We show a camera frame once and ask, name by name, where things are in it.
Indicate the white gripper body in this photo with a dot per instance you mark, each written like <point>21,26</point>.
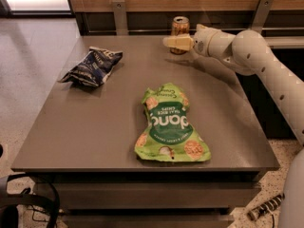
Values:
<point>201,42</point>

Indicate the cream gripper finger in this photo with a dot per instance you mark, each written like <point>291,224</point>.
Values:
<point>182,42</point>

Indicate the orange soda can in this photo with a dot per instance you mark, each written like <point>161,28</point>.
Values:
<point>180,25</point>

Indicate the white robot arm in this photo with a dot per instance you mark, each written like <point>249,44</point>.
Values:
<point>248,53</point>

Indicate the dark blue chip bag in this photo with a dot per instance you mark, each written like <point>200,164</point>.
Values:
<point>95,68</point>

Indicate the green rice chip bag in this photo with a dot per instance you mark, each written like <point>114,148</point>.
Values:
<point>169,137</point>

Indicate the white power strip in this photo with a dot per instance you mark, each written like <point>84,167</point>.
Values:
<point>266,207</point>

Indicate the grey upper drawer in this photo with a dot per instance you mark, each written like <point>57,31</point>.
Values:
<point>155,195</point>

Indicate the grey drawer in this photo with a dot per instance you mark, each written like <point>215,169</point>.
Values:
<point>153,221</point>
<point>155,195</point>

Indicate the grey lower drawer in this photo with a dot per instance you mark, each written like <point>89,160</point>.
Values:
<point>153,221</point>

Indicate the black chair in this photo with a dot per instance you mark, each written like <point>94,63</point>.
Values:
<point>51,206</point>

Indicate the right metal bracket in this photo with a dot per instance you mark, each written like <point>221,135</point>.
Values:
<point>261,14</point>

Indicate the metal bracket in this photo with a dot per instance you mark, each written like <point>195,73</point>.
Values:
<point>261,14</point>
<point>120,17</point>

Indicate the left metal bracket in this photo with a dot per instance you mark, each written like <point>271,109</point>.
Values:
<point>120,17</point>

